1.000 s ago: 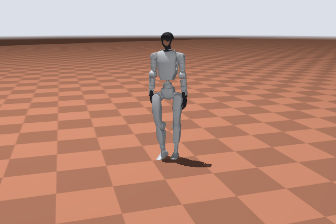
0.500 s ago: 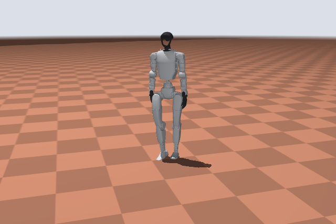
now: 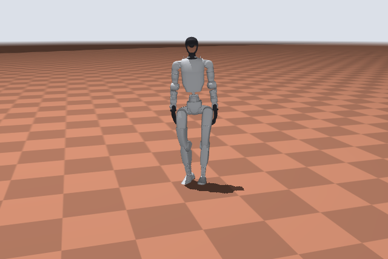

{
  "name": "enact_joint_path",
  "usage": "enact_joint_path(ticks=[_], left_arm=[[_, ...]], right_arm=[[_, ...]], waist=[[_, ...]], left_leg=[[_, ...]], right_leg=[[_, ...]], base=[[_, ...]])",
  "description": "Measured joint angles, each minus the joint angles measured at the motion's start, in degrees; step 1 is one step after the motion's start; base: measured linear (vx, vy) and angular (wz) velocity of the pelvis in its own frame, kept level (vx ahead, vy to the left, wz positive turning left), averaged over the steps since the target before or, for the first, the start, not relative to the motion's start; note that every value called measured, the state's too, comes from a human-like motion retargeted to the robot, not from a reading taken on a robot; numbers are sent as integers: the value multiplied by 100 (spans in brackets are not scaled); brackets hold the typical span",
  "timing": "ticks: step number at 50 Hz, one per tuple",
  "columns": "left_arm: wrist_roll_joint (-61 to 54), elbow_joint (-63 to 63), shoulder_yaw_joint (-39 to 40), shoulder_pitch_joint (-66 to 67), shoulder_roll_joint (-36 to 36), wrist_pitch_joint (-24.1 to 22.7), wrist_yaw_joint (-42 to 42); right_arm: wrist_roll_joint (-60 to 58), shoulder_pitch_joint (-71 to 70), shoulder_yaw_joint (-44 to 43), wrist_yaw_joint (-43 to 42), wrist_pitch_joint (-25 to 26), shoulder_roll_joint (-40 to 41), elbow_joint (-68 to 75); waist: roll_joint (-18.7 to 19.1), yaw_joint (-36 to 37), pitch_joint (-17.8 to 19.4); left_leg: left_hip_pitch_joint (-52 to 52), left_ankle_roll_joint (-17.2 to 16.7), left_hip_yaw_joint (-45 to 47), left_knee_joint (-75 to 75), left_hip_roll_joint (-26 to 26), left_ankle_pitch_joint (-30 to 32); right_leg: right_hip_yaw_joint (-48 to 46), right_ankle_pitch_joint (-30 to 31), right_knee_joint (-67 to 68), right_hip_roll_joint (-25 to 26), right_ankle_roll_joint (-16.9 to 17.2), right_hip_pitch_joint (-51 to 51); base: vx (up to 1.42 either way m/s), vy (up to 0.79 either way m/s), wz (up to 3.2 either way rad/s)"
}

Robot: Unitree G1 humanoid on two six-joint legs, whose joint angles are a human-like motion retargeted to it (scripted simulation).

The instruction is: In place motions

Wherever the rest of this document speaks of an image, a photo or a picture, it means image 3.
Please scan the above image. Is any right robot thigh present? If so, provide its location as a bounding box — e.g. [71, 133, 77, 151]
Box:
[176, 106, 192, 151]

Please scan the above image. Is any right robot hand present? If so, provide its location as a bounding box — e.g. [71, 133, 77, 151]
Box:
[170, 106, 176, 124]

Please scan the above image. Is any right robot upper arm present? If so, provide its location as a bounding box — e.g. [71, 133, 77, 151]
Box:
[171, 61, 181, 90]

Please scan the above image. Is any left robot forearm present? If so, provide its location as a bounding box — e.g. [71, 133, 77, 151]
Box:
[209, 88, 218, 108]

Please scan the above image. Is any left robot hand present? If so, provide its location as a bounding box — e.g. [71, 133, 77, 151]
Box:
[212, 104, 218, 125]

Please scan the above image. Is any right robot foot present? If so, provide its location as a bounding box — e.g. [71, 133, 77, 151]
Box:
[181, 172, 195, 184]

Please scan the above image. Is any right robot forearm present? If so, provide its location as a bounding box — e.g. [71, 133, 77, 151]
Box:
[170, 84, 178, 109]

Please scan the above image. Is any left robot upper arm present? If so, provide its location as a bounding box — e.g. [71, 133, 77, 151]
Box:
[203, 59, 216, 89]

